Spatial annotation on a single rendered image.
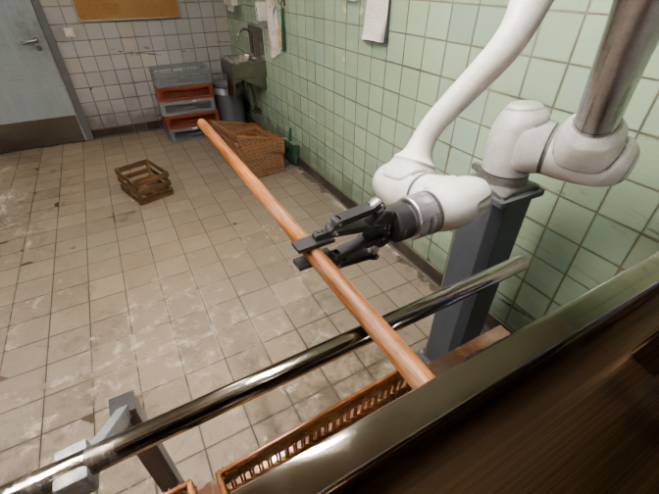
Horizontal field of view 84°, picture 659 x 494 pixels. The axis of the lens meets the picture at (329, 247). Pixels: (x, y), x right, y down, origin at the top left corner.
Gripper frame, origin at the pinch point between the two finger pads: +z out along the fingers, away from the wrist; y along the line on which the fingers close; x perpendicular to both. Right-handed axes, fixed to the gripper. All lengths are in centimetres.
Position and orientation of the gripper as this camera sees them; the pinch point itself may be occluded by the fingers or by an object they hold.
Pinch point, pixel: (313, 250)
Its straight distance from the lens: 63.9
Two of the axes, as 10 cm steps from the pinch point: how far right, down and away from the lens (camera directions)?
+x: -4.9, -5.2, 7.0
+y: 0.0, 8.0, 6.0
